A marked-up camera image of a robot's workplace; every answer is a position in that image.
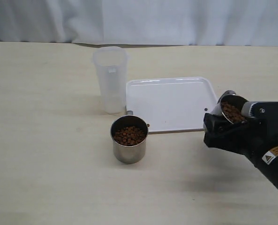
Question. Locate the translucent plastic tall container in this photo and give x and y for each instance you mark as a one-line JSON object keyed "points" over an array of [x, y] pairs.
{"points": [[111, 68]]}

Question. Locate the white curtain backdrop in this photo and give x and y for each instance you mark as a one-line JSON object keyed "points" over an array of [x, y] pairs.
{"points": [[141, 22]]}

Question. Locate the white plastic tray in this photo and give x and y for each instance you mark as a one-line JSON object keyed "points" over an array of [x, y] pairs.
{"points": [[171, 105]]}

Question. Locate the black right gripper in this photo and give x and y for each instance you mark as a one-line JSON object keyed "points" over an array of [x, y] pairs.
{"points": [[250, 138]]}

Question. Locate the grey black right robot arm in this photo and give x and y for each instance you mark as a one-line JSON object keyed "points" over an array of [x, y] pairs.
{"points": [[256, 138]]}

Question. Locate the steel cup with pellets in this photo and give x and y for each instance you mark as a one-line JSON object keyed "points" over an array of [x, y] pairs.
{"points": [[129, 135]]}

